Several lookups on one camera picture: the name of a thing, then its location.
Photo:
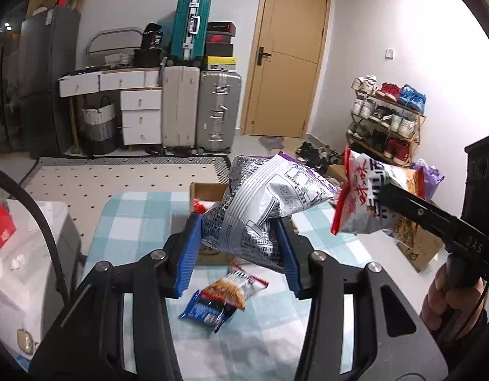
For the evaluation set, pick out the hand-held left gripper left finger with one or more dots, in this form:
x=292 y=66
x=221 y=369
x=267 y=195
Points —
x=186 y=258

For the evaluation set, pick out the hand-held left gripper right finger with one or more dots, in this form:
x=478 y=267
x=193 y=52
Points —
x=290 y=258

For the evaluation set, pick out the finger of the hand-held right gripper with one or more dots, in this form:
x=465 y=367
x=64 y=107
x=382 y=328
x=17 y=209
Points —
x=419 y=214

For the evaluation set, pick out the large white noodle packet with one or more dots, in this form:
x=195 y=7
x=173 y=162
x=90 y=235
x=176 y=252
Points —
x=367 y=206

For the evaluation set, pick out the orange white snack packet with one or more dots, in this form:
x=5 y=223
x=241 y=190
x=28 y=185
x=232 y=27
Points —
x=232 y=287

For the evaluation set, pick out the blue snack packet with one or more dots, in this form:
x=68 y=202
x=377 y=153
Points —
x=206 y=311

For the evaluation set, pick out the silver purple snack packet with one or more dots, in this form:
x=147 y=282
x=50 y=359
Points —
x=260 y=206

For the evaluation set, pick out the brown cardboard box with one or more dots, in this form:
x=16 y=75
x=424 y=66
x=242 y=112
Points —
x=206 y=189

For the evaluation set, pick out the person's right hand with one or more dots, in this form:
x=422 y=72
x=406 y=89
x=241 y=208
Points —
x=447 y=309

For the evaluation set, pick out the purple plastic bag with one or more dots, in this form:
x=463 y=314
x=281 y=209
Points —
x=433 y=178

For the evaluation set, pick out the small red snack packet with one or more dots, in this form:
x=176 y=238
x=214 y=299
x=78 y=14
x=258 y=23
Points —
x=200 y=205

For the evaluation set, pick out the wooden shoe rack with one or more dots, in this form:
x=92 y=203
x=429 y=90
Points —
x=417 y=127

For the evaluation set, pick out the small cardboard carton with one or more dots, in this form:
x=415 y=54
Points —
x=336 y=174

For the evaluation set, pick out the shoe rack with shoes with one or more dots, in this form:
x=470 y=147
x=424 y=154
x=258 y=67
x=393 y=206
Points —
x=395 y=119

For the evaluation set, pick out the pile of loose shoes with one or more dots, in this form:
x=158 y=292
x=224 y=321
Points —
x=316 y=154

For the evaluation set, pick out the dotted beige rug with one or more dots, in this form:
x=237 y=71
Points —
x=109 y=178

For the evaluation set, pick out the grey beige door mat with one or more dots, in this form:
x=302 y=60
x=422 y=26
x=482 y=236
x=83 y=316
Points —
x=271 y=142

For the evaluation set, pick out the silver suitcase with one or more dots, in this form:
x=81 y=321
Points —
x=218 y=111

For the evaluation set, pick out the beige suitcase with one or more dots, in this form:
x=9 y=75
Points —
x=180 y=107

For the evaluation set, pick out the white desk with drawers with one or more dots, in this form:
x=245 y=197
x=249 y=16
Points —
x=141 y=107

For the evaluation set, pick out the striped laundry basket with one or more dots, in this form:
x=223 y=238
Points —
x=98 y=127

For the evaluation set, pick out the white grey side cabinet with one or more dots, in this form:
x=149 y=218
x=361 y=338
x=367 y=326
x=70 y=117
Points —
x=30 y=305

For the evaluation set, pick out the red gift box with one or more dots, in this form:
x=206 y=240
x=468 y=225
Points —
x=0 y=226

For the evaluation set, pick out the black storage box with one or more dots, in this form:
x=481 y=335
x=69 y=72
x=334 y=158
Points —
x=148 y=58

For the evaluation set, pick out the wooden door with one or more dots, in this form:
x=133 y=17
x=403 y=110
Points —
x=288 y=47

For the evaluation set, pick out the plain black shoebox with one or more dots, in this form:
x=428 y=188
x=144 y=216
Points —
x=219 y=50

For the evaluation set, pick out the dark grey fridge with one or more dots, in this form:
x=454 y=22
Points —
x=49 y=87

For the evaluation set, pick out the black shoebox red logo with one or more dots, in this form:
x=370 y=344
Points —
x=219 y=39

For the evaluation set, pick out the black printed bag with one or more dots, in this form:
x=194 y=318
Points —
x=153 y=36

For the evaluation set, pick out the teal suitcase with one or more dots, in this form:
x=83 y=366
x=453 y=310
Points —
x=190 y=27

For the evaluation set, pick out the white light switch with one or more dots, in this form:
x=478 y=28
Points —
x=390 y=53

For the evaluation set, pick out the white arched frame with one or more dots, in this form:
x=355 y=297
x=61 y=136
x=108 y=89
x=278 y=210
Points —
x=109 y=33

